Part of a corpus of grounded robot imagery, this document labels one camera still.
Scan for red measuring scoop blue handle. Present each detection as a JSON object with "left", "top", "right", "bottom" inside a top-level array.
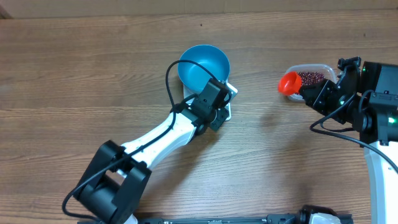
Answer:
[{"left": 277, "top": 71, "right": 302, "bottom": 96}]

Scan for white digital kitchen scale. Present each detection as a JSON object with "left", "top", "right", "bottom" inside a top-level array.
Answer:
[{"left": 183, "top": 85, "right": 233, "bottom": 121}]

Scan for clear plastic food container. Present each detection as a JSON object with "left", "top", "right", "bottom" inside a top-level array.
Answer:
[{"left": 286, "top": 64, "right": 337, "bottom": 83}]

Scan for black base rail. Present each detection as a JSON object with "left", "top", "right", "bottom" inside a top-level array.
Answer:
[{"left": 124, "top": 205, "right": 354, "bottom": 224}]

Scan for red adzuki beans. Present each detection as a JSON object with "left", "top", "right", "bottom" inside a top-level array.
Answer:
[{"left": 297, "top": 72, "right": 325, "bottom": 86}]

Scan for teal plastic bowl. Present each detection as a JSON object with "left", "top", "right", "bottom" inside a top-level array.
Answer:
[{"left": 177, "top": 45, "right": 230, "bottom": 93}]

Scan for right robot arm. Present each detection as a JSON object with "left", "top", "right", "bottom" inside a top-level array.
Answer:
[{"left": 298, "top": 57, "right": 397, "bottom": 223}]

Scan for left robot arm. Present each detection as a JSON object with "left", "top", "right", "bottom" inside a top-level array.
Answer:
[{"left": 71, "top": 78, "right": 238, "bottom": 223}]

